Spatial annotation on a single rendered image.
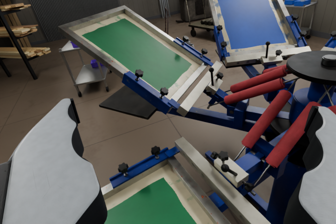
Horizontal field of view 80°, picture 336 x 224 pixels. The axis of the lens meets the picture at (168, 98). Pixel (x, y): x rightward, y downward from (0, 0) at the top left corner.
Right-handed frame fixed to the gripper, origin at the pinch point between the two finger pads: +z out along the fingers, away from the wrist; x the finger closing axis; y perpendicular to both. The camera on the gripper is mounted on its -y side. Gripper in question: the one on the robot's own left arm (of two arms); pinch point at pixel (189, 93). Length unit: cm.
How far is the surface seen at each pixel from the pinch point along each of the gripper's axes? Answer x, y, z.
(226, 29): 38, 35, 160
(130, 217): -17, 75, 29
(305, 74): 49, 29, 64
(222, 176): 18, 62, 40
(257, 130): 34, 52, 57
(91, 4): -344, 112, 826
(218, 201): 17, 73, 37
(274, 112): 41, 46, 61
